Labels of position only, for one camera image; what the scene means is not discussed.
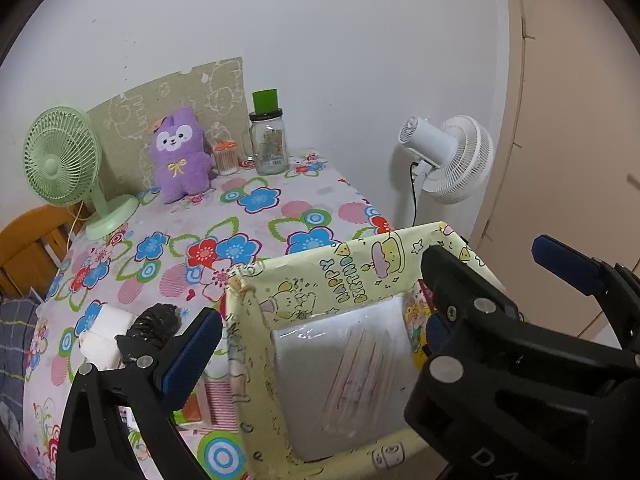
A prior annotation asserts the purple plush toy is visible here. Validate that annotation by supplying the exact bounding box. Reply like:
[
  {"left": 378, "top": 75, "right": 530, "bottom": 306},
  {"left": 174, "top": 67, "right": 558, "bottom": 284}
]
[{"left": 150, "top": 107, "right": 213, "bottom": 205}]

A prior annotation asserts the grey plaid pillow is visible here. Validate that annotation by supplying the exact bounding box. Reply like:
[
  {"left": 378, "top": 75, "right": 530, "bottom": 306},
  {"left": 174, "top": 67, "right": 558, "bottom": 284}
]
[{"left": 0, "top": 297, "right": 42, "bottom": 428}]

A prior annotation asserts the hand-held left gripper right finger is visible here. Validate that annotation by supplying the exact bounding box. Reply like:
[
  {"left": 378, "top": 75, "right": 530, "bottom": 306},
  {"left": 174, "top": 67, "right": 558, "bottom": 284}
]
[{"left": 405, "top": 315, "right": 640, "bottom": 480}]

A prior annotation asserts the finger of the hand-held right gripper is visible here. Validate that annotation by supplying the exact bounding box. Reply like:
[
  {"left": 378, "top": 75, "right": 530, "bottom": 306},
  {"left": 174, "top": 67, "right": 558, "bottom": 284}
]
[
  {"left": 421, "top": 246, "right": 640, "bottom": 393},
  {"left": 531, "top": 234, "right": 640, "bottom": 351}
]

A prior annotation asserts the beige wooden door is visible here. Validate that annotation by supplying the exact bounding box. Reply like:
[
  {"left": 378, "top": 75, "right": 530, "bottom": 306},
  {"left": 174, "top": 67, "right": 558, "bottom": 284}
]
[{"left": 470, "top": 0, "right": 640, "bottom": 351}]

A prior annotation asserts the white napkin stack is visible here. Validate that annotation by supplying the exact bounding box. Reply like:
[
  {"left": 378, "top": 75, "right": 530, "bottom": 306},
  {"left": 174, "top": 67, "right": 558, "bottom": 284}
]
[{"left": 77, "top": 302, "right": 137, "bottom": 370}]

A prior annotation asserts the beige printed cardboard sheet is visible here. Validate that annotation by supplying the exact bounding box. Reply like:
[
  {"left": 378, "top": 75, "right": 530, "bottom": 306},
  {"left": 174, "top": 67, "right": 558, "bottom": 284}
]
[{"left": 86, "top": 56, "right": 251, "bottom": 196}]

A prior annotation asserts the black bag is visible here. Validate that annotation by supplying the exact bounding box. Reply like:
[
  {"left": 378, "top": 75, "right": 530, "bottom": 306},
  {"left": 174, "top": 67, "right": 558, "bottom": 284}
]
[{"left": 115, "top": 304, "right": 182, "bottom": 365}]

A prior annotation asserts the glass jar with green lid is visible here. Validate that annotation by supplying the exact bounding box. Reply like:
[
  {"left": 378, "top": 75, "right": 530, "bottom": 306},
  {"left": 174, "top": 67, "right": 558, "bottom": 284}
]
[{"left": 248, "top": 89, "right": 290, "bottom": 177}]

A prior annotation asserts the white standing fan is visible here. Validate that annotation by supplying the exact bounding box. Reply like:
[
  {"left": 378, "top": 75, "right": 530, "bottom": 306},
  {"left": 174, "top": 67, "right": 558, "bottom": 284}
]
[{"left": 398, "top": 115, "right": 495, "bottom": 228}]

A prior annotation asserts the green orange carton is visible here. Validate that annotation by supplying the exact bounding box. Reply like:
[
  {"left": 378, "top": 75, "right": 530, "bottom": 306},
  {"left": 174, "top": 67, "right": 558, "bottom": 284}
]
[{"left": 180, "top": 394, "right": 205, "bottom": 426}]

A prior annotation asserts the black fan cable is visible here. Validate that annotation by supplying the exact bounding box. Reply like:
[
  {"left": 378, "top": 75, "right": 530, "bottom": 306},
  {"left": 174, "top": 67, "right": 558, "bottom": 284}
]
[{"left": 410, "top": 161, "right": 420, "bottom": 228}]

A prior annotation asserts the red yellow snack packet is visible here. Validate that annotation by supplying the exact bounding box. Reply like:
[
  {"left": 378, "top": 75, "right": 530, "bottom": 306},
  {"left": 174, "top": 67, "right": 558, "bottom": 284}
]
[{"left": 404, "top": 282, "right": 437, "bottom": 361}]

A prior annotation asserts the wooden chair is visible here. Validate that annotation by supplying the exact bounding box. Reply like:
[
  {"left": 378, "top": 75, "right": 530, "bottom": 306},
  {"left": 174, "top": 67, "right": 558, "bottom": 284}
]
[{"left": 0, "top": 205, "right": 91, "bottom": 301}]

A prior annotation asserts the plastic-wrapped white tissue pack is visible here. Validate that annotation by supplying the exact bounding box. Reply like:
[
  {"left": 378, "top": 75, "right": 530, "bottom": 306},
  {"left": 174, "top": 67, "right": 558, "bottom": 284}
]
[{"left": 271, "top": 294, "right": 427, "bottom": 463}]

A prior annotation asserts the pink wet wipes packet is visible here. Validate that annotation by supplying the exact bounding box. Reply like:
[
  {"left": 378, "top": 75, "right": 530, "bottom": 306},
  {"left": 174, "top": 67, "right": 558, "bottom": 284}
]
[{"left": 202, "top": 377, "right": 240, "bottom": 431}]

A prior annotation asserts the floral tablecloth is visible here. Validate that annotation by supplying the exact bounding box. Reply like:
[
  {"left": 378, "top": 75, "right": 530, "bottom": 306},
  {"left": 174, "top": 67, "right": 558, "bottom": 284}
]
[{"left": 22, "top": 147, "right": 401, "bottom": 480}]

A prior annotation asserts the green desk fan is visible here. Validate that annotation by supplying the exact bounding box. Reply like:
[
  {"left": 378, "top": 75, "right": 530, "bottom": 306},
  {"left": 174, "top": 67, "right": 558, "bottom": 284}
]
[{"left": 22, "top": 106, "right": 140, "bottom": 241}]

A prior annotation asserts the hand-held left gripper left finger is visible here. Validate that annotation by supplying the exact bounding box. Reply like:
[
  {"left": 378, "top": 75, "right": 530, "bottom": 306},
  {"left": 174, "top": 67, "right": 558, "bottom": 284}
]
[{"left": 57, "top": 307, "right": 224, "bottom": 480}]

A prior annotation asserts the yellow printed storage box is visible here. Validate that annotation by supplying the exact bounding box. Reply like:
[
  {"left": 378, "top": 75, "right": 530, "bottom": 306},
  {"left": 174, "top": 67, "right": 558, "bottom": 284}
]
[{"left": 222, "top": 221, "right": 507, "bottom": 480}]

